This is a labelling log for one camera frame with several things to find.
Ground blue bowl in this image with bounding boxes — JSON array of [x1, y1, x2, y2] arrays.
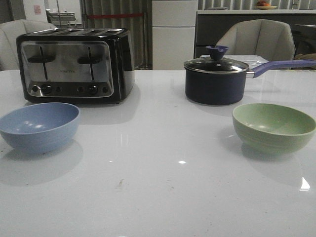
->
[[0, 102, 80, 154]]

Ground glass pot lid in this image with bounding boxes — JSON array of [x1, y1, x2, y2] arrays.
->
[[184, 45, 249, 74]]

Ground dark blue saucepan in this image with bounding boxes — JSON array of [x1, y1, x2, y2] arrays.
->
[[185, 60, 316, 105]]

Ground fruit plate on counter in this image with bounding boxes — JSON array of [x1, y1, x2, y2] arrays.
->
[[255, 0, 277, 10]]

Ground green bowl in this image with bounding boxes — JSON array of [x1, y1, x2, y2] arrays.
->
[[232, 103, 316, 155]]

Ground black and steel toaster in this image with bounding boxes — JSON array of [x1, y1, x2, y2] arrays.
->
[[16, 28, 135, 104]]

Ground beige chair right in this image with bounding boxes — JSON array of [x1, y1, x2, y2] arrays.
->
[[216, 19, 295, 61]]

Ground beige chair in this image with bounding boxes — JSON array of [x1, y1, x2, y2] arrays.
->
[[216, 19, 295, 61], [0, 19, 56, 71]]

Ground white refrigerator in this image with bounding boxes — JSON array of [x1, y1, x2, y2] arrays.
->
[[152, 0, 198, 70]]

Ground beige chair left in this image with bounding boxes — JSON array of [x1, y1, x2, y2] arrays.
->
[[0, 19, 56, 71]]

